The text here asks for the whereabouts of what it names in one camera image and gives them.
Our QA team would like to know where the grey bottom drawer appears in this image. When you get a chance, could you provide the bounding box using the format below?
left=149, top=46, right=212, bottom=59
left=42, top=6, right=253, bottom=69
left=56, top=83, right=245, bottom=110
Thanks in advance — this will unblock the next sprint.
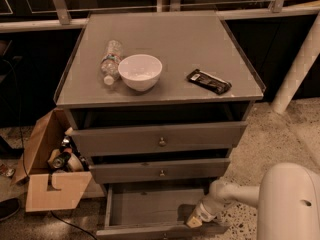
left=97, top=179, right=229, bottom=240

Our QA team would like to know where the dark can in box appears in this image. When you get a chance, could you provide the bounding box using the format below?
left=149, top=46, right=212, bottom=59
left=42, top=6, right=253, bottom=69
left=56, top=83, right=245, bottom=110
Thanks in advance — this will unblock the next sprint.
left=52, top=152, right=71, bottom=169

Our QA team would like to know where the grey drawer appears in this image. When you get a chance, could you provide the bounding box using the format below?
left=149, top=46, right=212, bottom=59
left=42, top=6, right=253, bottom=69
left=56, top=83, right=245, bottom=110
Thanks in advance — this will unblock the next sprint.
left=90, top=158, right=230, bottom=184
left=97, top=179, right=229, bottom=240
left=71, top=121, right=247, bottom=157

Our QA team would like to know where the black snack bar wrapper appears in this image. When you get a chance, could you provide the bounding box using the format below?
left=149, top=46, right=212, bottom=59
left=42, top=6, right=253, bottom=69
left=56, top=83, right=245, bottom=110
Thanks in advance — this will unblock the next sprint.
left=187, top=69, right=232, bottom=95

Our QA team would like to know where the grey top drawer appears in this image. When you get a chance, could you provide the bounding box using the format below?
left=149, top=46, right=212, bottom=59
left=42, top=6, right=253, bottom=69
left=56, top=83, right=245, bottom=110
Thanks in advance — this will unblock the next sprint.
left=71, top=121, right=247, bottom=157

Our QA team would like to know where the open cardboard box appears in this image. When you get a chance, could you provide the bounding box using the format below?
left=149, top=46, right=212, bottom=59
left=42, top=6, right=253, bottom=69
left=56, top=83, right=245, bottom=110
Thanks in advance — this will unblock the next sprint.
left=11, top=109, right=104, bottom=212

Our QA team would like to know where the black shoe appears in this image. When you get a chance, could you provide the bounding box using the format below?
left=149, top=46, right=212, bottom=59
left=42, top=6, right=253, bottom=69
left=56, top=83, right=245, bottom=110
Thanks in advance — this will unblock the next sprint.
left=0, top=198, right=21, bottom=221

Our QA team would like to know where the white diagonal pole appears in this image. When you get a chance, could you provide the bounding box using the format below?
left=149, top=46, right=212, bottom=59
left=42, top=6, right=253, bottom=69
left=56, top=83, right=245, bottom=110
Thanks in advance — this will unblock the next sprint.
left=271, top=13, right=320, bottom=114

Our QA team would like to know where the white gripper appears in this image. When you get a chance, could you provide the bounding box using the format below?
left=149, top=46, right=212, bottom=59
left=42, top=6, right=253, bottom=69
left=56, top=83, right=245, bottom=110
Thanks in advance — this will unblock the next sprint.
left=186, top=195, right=226, bottom=228

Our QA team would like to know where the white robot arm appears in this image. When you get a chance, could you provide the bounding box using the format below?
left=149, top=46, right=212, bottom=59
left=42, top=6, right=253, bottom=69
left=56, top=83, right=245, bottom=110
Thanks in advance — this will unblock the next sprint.
left=186, top=163, right=320, bottom=240

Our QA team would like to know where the black floor cable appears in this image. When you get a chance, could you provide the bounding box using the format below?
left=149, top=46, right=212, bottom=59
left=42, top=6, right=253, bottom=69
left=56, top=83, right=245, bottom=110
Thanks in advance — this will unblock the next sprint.
left=49, top=210, right=98, bottom=240

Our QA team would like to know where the white bowl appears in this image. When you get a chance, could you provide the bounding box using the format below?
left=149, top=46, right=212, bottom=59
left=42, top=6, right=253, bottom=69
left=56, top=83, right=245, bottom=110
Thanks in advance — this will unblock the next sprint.
left=118, top=54, right=163, bottom=92

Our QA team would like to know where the clear plastic water bottle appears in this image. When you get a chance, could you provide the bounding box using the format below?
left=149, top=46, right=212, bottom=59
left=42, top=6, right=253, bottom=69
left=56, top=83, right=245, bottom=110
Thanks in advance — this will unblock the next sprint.
left=100, top=40, right=123, bottom=86

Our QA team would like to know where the grey middle drawer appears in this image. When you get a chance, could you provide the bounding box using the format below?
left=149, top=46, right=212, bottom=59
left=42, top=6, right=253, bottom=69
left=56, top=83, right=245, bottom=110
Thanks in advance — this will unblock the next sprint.
left=90, top=158, right=230, bottom=184

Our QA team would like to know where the grey drawer cabinet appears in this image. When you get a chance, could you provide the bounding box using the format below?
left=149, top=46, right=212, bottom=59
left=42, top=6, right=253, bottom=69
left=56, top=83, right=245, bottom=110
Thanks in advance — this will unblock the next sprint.
left=53, top=11, right=267, bottom=205

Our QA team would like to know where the metal railing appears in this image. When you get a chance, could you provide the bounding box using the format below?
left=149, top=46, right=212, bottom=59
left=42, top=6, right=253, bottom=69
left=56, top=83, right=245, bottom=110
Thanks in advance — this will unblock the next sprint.
left=0, top=0, right=320, bottom=33

